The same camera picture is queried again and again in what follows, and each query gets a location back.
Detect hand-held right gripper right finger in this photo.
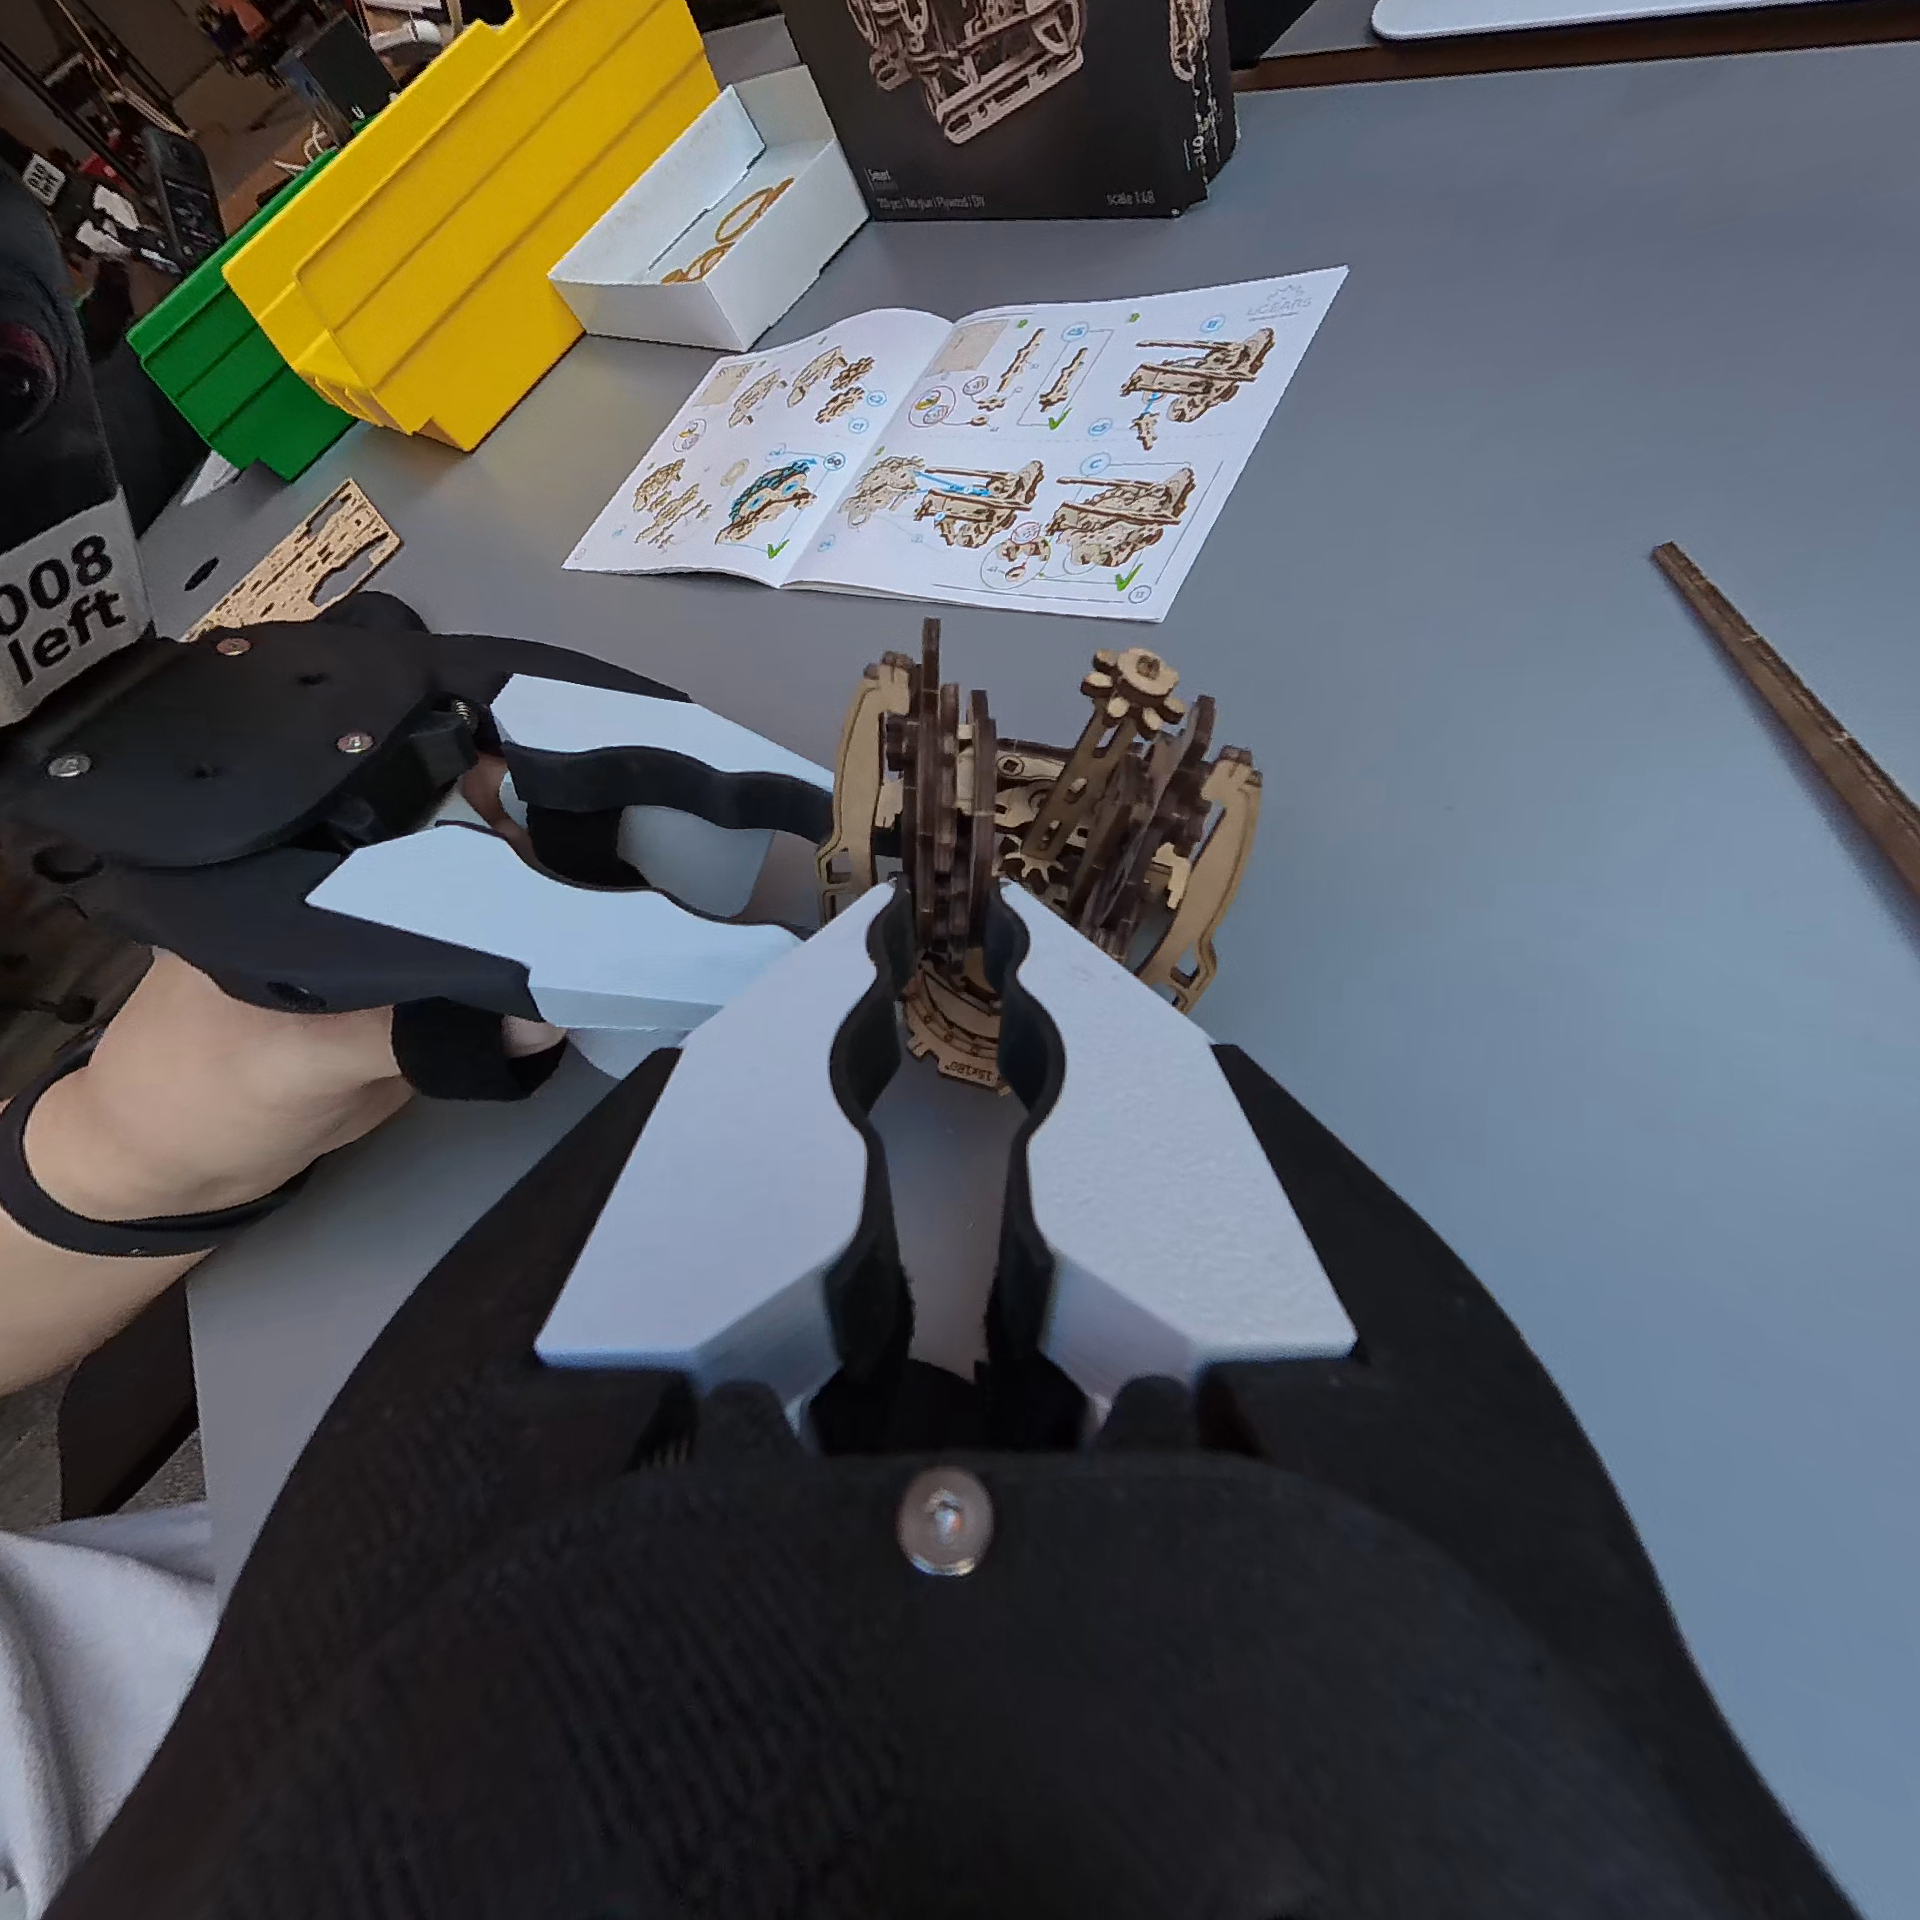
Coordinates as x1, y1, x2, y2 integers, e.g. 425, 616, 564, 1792
986, 883, 1362, 1416

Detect model instruction booklet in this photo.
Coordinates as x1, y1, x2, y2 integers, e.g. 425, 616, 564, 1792
562, 267, 1352, 624

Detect wooden gear model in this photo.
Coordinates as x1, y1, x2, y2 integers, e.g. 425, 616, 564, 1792
814, 614, 1267, 1100

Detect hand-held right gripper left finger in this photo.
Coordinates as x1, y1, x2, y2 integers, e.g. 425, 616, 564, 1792
536, 883, 921, 1416

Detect wooden ring parts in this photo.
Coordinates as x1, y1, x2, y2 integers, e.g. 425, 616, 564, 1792
656, 176, 800, 289

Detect black wrist strap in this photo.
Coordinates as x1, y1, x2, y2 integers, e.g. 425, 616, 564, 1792
0, 1050, 312, 1266

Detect person's left hand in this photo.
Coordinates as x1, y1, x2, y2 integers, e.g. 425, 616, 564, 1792
22, 952, 426, 1215

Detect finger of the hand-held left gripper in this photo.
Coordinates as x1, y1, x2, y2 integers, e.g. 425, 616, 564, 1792
306, 822, 809, 1042
481, 673, 838, 919

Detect yellow plastic bin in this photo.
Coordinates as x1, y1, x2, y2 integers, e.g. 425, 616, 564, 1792
222, 0, 726, 452

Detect laser-cut plywood sheet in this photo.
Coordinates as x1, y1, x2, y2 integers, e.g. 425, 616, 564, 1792
180, 481, 409, 649

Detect dark wooden strip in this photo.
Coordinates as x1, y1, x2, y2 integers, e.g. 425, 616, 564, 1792
1650, 540, 1920, 911

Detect black model kit box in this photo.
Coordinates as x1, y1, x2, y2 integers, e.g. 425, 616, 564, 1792
780, 0, 1242, 222

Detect green plastic bin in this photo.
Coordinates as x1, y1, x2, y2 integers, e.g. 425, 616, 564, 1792
126, 142, 362, 487

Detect person's left forearm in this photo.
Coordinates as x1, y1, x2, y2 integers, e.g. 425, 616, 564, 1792
0, 1155, 231, 1405

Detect white cardboard tray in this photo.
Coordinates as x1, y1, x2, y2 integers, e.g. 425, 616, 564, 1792
547, 83, 877, 354

